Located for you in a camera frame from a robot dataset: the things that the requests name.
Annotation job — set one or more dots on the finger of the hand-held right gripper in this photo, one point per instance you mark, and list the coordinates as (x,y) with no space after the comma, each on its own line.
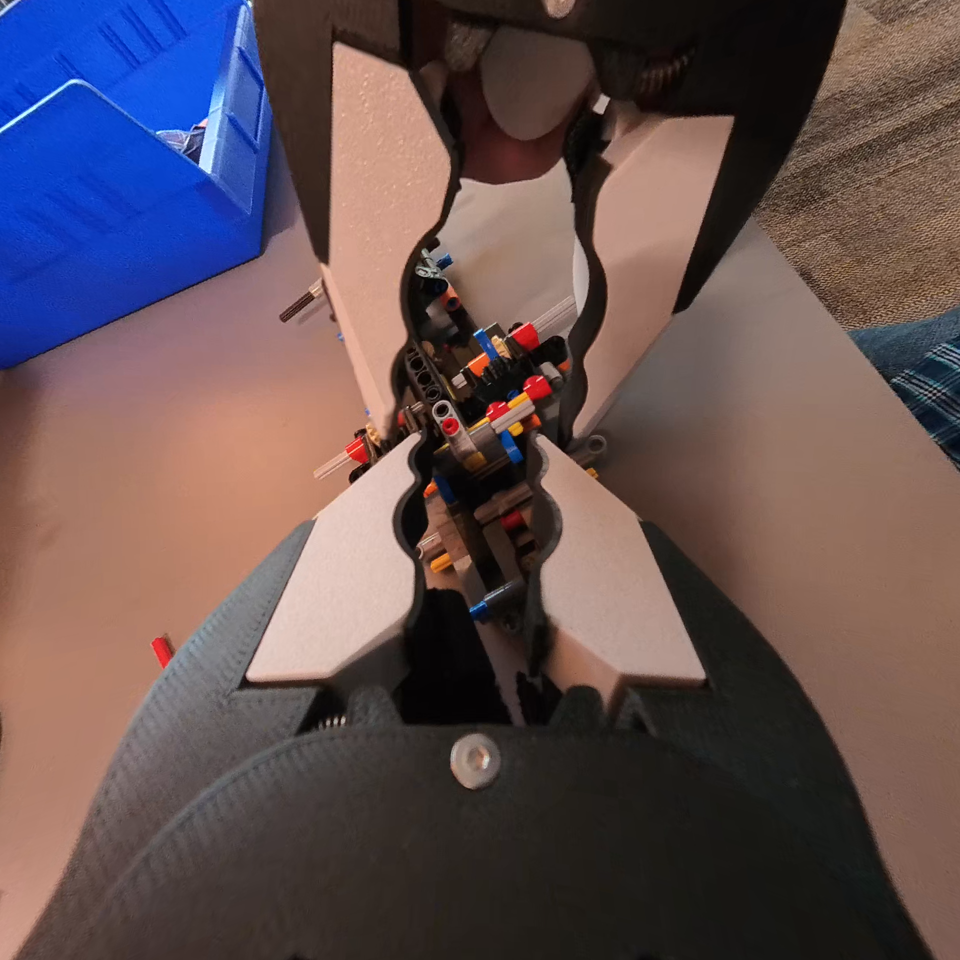
(645,262)
(375,225)

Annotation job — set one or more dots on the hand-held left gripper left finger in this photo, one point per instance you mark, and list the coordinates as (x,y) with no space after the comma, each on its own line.
(330,592)

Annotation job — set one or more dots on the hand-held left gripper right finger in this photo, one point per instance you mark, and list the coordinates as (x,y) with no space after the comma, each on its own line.
(619,592)

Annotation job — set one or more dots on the multicoloured lego technic model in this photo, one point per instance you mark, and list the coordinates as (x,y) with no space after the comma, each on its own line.
(487,390)

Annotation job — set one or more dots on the red lego pin piece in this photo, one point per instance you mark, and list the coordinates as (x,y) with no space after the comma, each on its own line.
(160,651)

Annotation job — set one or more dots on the person's right hand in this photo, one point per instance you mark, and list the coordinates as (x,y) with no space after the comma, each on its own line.
(514,161)

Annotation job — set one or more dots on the blue plastic storage bin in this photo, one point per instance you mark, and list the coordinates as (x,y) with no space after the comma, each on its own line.
(97,225)

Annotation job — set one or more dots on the person's blue jeans leg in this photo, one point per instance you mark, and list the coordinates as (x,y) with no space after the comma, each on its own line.
(900,334)

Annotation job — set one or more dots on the person's blue plaid clothing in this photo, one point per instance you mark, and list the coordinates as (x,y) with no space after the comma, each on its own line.
(934,397)

